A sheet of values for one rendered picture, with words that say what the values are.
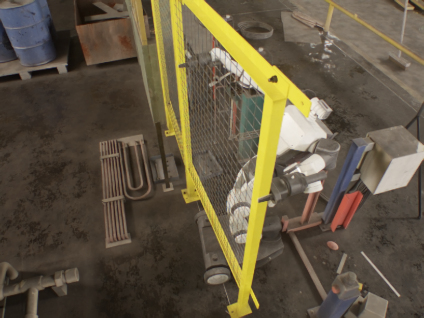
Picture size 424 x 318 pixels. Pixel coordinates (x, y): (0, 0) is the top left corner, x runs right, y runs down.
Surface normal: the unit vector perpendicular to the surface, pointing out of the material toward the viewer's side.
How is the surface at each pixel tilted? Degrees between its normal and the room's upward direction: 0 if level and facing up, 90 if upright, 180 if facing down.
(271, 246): 0
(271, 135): 90
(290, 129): 58
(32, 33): 90
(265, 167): 90
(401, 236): 0
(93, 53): 90
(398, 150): 0
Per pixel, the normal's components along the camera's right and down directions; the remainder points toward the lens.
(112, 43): 0.31, 0.67
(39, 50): 0.61, 0.55
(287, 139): -0.70, -0.02
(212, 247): -0.02, -0.71
